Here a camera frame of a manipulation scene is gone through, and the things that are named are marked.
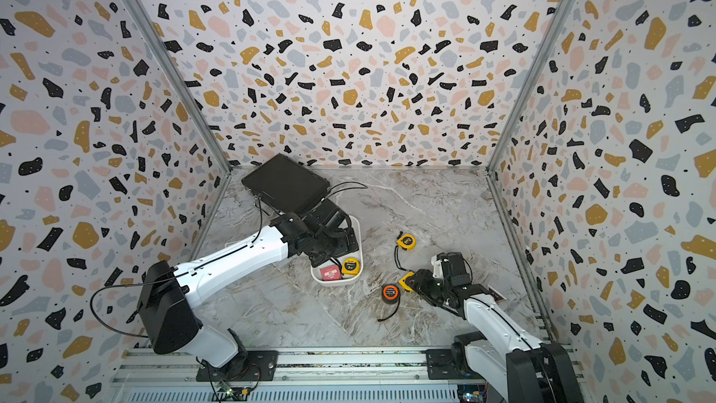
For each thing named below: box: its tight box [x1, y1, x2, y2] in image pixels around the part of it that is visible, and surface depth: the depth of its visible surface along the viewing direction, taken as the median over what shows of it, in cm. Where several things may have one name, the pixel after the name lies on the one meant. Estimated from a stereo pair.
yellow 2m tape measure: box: [394, 231, 417, 274], surface depth 99 cm
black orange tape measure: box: [376, 283, 401, 322], surface depth 86 cm
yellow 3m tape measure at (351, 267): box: [341, 257, 361, 277], surface depth 92 cm
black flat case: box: [240, 152, 331, 214], surface depth 112 cm
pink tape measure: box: [319, 264, 342, 281], surface depth 91 cm
